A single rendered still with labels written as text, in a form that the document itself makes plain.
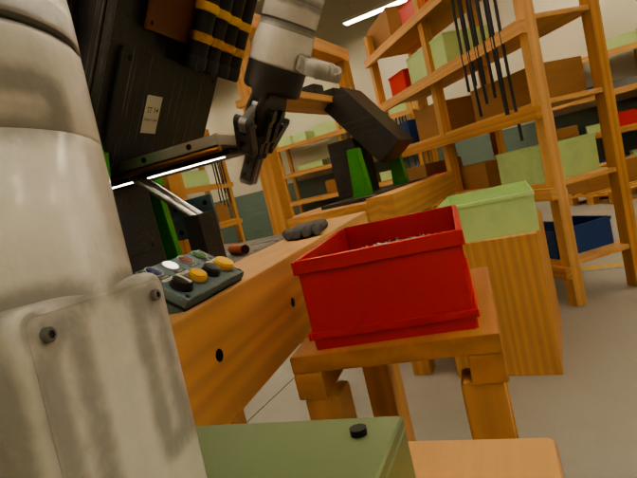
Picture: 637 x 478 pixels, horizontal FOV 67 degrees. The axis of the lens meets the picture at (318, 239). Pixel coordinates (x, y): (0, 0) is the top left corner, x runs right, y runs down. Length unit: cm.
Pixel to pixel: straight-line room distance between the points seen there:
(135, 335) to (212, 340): 44
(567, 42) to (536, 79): 656
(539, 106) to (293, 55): 245
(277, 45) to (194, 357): 37
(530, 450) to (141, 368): 20
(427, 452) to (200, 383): 34
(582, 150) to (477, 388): 278
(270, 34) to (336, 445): 49
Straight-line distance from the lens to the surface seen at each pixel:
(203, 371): 59
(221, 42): 104
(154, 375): 17
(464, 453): 29
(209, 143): 84
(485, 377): 61
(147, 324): 17
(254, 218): 1150
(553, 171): 301
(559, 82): 327
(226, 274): 67
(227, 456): 25
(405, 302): 60
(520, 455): 28
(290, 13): 62
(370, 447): 23
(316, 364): 63
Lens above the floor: 100
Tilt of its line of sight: 6 degrees down
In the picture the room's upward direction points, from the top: 13 degrees counter-clockwise
